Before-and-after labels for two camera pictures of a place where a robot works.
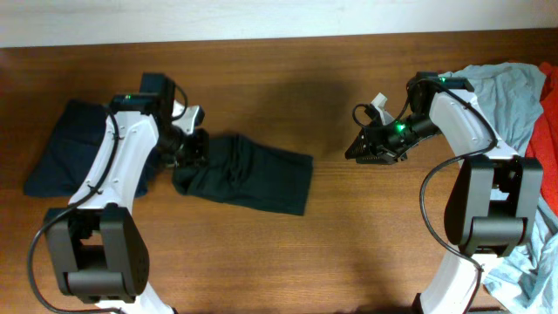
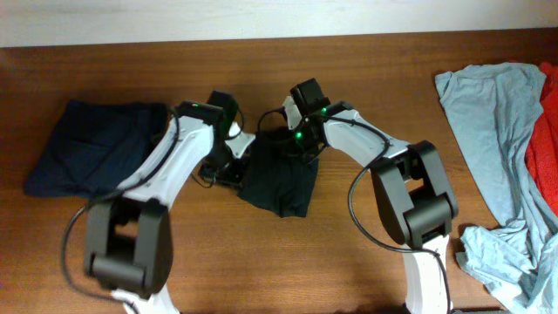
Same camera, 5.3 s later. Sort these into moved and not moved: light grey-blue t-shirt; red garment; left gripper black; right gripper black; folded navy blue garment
Moved: right gripper black; left gripper black
Not moved: light grey-blue t-shirt; red garment; folded navy blue garment
